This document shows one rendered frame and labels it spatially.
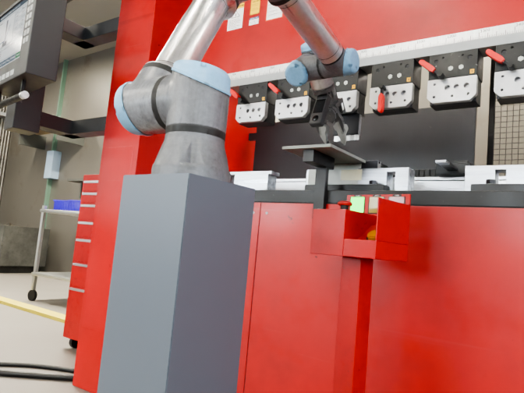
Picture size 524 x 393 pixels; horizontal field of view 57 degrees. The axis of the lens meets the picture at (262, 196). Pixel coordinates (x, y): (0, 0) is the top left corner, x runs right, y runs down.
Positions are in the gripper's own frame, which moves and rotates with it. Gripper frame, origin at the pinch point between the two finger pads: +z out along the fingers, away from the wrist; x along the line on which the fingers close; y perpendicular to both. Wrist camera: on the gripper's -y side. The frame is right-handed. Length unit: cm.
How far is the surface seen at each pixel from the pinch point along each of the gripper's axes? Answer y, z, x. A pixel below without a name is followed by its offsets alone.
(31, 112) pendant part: -18, -33, 139
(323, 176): -14.1, 5.2, -1.0
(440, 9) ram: 33, -31, -33
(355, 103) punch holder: 13.8, -8.7, -4.3
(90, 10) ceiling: 298, -64, 459
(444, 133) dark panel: 56, 25, -20
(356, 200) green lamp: -29.9, 4.4, -19.2
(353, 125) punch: 12.1, -1.2, -2.6
